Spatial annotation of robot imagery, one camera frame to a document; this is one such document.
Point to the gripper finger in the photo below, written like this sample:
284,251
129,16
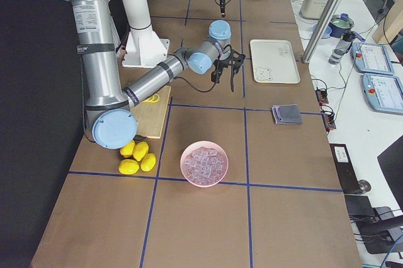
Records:
222,7
215,77

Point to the pile of clear ice cubes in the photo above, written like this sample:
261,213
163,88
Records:
204,166

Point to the cream bear tray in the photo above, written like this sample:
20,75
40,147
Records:
273,62

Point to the yellow lemon slices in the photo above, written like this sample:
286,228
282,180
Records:
152,99

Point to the wooden cutting board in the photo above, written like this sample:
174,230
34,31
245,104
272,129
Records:
151,116

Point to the grey purple folded cloth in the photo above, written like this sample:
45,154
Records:
287,114

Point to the pink bowl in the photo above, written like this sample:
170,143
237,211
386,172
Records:
206,144

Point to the cream toaster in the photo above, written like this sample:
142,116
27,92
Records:
312,9

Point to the lemon top right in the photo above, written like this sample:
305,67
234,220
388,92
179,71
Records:
140,150

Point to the lemon bottom right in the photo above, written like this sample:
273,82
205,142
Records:
148,162

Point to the blue bowl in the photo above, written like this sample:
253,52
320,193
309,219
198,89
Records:
326,34

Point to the lemon top left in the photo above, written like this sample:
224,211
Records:
127,150

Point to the dark blue saucepan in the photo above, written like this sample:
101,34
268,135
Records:
341,27

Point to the black usb hub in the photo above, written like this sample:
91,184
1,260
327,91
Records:
327,113

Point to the clear water bottle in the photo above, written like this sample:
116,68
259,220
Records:
343,47

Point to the lemon bottom left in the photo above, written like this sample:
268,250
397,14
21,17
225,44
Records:
128,167

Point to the far teach pendant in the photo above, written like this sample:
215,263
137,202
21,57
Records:
371,58

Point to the teach pendant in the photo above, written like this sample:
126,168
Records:
371,58
383,92

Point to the black power strip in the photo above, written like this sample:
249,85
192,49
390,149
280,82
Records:
344,168

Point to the near teach pendant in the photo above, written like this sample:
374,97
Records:
383,92

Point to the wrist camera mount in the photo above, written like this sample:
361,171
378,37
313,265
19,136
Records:
236,61

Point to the white pedestal column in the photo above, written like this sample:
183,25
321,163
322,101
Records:
144,48

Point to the aluminium frame post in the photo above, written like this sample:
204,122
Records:
322,24

